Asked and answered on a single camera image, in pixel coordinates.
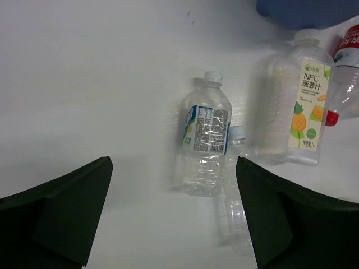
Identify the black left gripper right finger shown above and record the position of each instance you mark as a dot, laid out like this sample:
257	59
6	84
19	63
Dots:
294	227

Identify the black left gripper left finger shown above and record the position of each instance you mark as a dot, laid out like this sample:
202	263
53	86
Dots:
53	225

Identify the clear unlabelled plastic bottle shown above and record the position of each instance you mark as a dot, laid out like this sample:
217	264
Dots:
231	220

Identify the cream translucent plastic bottle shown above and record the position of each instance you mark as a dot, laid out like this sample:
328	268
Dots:
276	91

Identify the water bottle blue white label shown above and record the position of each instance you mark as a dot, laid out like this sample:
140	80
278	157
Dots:
205	137

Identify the red cap red label bottle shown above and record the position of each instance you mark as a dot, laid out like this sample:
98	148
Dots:
343	86

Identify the pineapple juice bottle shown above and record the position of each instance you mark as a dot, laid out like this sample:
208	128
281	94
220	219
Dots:
308	114

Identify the blue plastic bin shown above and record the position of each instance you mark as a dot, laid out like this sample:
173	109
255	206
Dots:
305	14

